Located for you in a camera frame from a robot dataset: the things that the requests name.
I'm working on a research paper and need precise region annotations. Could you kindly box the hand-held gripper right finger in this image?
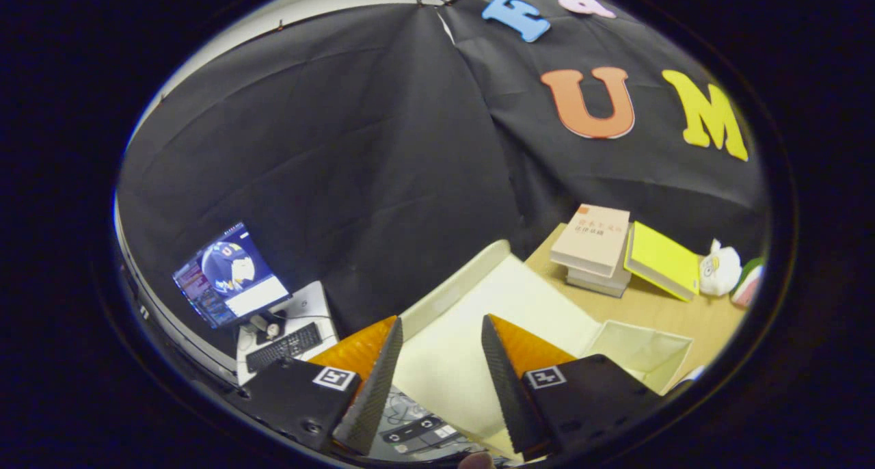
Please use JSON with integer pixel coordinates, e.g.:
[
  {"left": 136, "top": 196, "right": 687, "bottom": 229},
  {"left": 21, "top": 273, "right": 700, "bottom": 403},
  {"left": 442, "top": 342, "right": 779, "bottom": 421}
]
[{"left": 481, "top": 313, "right": 665, "bottom": 457}]

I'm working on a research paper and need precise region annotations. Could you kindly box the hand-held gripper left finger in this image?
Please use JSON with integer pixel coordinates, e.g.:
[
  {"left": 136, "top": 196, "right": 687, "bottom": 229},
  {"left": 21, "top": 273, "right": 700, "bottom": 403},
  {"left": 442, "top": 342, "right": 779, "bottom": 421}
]
[{"left": 232, "top": 314, "right": 404, "bottom": 456}]

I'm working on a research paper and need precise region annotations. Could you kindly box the grey-green fabric storage box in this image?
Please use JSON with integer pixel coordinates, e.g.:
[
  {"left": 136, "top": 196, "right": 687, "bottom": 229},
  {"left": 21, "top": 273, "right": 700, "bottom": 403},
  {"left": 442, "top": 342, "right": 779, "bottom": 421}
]
[{"left": 393, "top": 240, "right": 695, "bottom": 456}]

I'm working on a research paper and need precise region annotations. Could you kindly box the black flat device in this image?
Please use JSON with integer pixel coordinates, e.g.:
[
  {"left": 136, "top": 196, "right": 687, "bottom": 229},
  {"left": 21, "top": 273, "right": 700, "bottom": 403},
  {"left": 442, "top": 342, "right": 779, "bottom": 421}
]
[{"left": 380, "top": 414, "right": 448, "bottom": 446}]

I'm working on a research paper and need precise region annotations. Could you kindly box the black keyboard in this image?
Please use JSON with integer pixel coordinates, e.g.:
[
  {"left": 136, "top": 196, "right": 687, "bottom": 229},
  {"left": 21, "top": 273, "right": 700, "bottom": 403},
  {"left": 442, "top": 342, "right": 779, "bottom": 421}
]
[{"left": 245, "top": 322, "right": 323, "bottom": 374}]

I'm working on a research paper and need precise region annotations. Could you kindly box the white desk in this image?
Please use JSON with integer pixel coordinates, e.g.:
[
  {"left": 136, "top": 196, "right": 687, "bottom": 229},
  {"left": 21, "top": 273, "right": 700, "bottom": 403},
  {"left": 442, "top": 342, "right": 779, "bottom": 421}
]
[{"left": 234, "top": 281, "right": 340, "bottom": 386}]

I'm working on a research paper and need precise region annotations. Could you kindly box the dark blue book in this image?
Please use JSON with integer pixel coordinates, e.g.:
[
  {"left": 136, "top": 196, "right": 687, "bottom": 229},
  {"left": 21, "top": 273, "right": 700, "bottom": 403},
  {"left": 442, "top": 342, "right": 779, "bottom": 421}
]
[{"left": 565, "top": 276, "right": 627, "bottom": 298}]

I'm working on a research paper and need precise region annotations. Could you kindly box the cream book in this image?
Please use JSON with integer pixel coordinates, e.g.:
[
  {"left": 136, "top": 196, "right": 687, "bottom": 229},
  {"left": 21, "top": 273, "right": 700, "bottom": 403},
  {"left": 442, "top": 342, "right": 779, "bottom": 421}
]
[{"left": 567, "top": 264, "right": 632, "bottom": 290}]

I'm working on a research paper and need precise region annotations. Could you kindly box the tan paperback book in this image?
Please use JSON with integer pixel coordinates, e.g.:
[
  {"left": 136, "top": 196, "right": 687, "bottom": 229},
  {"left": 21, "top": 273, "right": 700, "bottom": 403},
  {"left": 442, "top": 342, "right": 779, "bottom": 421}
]
[{"left": 550, "top": 204, "right": 631, "bottom": 278}]

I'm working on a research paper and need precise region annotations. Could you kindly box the computer monitor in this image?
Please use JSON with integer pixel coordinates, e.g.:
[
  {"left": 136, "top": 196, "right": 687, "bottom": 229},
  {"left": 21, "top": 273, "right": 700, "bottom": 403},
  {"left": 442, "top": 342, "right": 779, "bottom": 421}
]
[{"left": 172, "top": 222, "right": 293, "bottom": 330}]

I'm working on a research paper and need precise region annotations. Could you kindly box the yellow book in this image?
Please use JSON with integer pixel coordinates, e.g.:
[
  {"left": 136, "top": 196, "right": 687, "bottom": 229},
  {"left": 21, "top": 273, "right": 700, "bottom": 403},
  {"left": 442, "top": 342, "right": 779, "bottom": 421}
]
[{"left": 623, "top": 221, "right": 701, "bottom": 302}]

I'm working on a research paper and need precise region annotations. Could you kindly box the black backdrop cloth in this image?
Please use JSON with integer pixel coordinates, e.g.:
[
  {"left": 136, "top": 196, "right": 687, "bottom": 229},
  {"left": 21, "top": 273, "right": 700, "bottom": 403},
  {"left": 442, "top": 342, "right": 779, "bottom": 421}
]
[{"left": 116, "top": 0, "right": 766, "bottom": 340}]

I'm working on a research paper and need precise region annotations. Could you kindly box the white plush toy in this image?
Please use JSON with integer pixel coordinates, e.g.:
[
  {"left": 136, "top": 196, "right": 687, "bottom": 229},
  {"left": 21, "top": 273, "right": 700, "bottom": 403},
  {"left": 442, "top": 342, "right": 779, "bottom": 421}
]
[{"left": 699, "top": 239, "right": 743, "bottom": 297}]

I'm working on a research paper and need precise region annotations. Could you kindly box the watermelon slice plush toy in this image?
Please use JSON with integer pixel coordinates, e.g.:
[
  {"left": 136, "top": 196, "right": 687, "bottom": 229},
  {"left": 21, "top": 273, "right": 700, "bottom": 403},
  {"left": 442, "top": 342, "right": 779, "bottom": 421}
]
[{"left": 730, "top": 256, "right": 766, "bottom": 310}]

